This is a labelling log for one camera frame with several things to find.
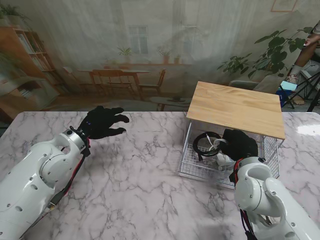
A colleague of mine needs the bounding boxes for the wire frame with wooden top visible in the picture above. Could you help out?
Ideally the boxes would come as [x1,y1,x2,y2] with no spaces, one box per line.
[183,80,286,191]

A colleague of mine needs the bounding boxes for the red black arm cables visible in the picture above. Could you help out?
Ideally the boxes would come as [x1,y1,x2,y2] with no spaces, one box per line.
[231,159,258,240]
[32,136,91,223]

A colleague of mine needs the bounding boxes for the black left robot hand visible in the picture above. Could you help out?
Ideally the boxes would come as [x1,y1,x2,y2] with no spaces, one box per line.
[79,105,130,140]

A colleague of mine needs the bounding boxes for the white wired earphones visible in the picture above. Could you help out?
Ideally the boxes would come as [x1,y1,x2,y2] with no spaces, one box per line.
[205,133,230,154]

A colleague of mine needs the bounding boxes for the blue storage box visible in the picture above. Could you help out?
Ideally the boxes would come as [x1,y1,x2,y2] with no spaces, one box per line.
[276,81,298,108]

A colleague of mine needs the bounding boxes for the black tripod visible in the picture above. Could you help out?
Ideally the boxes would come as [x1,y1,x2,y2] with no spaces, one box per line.
[282,71,320,113]

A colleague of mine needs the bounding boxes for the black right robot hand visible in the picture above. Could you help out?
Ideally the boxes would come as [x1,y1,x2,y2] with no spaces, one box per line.
[221,128,259,162]

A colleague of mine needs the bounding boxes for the white wire mesh drawer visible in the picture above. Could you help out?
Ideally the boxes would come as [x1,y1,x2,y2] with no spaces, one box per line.
[177,136,266,190]

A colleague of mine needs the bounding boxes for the black cable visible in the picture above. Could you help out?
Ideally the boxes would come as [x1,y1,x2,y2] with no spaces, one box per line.
[192,131,224,162]

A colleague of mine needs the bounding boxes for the red black right arm cables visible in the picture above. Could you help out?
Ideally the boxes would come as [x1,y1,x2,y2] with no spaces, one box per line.
[231,159,258,240]

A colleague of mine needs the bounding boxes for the red black left arm cables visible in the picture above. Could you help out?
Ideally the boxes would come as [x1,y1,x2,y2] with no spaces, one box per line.
[32,136,91,223]

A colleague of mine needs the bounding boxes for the printed backdrop curtain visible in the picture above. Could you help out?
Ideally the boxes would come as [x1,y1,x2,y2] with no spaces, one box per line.
[0,0,313,112]

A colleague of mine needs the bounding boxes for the person in background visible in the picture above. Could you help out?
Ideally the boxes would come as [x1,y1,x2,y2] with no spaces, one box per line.
[287,19,320,83]

